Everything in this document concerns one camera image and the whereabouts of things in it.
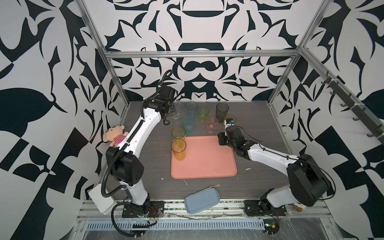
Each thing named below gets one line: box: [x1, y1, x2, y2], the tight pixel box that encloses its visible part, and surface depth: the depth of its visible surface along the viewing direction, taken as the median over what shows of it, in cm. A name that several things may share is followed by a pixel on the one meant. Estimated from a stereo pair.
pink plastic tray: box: [171, 135, 238, 180], surface depth 89 cm
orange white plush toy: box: [293, 202, 307, 213], surface depth 74 cm
